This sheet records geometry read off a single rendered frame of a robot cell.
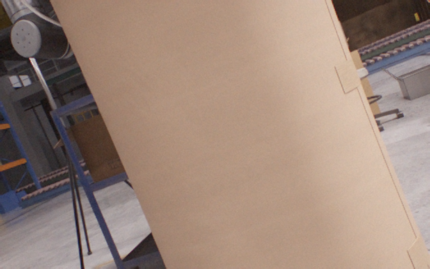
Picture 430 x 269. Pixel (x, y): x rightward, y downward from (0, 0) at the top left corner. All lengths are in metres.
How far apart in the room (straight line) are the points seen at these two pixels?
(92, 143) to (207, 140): 1.50
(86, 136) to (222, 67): 1.55
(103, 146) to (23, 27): 0.84
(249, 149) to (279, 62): 0.15
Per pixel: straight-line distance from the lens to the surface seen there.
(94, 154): 2.27
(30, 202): 11.81
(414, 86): 4.78
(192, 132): 0.80
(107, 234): 2.28
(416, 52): 9.74
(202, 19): 0.79
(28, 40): 1.53
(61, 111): 2.24
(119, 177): 2.17
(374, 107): 4.42
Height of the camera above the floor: 0.69
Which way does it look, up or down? 5 degrees down
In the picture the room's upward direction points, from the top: 22 degrees counter-clockwise
